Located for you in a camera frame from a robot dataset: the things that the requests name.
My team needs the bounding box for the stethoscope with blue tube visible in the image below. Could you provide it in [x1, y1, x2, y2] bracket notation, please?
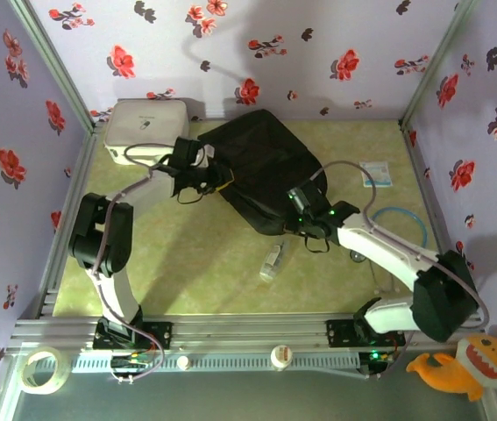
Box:
[347, 205, 429, 296]

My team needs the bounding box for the aluminium frame side rail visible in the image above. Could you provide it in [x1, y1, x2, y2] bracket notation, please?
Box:
[35, 122, 104, 319]
[399, 120, 477, 316]

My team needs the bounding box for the white bottle with red label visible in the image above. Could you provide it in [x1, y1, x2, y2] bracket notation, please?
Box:
[270, 344, 294, 372]

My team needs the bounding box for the small controller board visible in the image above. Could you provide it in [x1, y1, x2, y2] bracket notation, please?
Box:
[359, 349, 396, 379]
[110, 353, 155, 385]

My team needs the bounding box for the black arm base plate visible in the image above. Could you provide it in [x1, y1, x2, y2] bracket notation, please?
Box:
[325, 318, 407, 348]
[93, 322, 174, 351]

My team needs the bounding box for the black backpack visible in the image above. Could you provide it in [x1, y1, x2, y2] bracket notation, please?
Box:
[197, 109, 332, 238]

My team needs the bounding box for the aluminium frame cross rail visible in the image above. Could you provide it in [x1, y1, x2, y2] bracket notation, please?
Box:
[4, 313, 488, 356]

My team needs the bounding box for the aluminium frame post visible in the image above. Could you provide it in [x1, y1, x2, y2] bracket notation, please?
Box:
[7, 0, 104, 132]
[398, 0, 480, 132]

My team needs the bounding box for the white plastic storage box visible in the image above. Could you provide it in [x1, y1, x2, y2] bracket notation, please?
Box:
[103, 99, 190, 167]

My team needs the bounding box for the white slotted cable duct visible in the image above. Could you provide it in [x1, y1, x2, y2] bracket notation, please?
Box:
[70, 353, 361, 374]

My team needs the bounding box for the clear pencil case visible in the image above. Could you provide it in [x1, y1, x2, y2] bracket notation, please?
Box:
[259, 239, 291, 283]

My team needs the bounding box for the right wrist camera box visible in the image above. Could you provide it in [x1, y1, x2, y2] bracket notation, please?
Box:
[288, 186, 316, 212]

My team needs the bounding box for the lilac right arm cable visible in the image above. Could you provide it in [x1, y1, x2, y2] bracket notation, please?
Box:
[311, 160, 490, 381]

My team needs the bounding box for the white and blue packet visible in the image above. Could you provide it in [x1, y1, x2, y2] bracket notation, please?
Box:
[359, 161, 394, 189]

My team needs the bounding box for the orange plush toy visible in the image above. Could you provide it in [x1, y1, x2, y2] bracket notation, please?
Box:
[406, 333, 497, 403]

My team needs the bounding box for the clear tape roll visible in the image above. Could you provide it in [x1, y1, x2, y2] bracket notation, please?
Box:
[19, 346, 72, 396]

